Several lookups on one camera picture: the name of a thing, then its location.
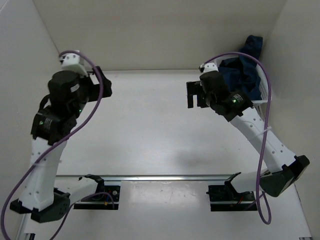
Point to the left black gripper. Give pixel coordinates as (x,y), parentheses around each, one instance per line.
(96,89)

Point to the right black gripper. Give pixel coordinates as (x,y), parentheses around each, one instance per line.
(193,88)

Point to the dark blue denim trousers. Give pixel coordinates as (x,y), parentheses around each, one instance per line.
(240,72)

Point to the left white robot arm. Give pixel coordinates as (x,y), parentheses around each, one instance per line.
(53,124)

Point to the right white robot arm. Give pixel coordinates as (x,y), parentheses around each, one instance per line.
(283,167)

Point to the white perforated plastic basket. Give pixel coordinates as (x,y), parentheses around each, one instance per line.
(263,85)

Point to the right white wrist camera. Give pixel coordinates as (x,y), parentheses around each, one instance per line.
(208,67)

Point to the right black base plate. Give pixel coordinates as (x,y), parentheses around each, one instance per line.
(223,199)

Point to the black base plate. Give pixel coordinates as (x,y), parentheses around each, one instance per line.
(102,201)
(223,199)

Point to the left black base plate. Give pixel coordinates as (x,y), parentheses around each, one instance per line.
(102,201)

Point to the aluminium frame rail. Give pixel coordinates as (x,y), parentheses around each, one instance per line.
(173,207)

